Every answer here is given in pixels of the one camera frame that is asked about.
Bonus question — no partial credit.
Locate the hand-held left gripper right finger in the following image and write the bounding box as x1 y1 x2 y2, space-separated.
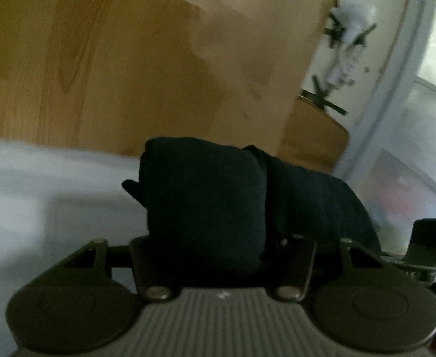
271 234 387 303

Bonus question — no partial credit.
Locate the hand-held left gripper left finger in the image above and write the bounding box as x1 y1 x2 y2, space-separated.
60 236 176 303

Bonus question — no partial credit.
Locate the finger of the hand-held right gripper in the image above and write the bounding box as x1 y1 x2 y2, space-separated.
381 252 436 274

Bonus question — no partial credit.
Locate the dark cloth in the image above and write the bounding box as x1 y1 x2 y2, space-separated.
122 136 270 281
243 145 383 258

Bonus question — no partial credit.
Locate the wooden headboard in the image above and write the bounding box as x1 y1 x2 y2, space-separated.
0 0 332 159

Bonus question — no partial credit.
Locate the grey frame glass door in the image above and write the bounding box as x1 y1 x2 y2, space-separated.
331 0 436 255

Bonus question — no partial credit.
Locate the white garment on wall hanger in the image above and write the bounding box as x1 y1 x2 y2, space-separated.
300 0 379 117

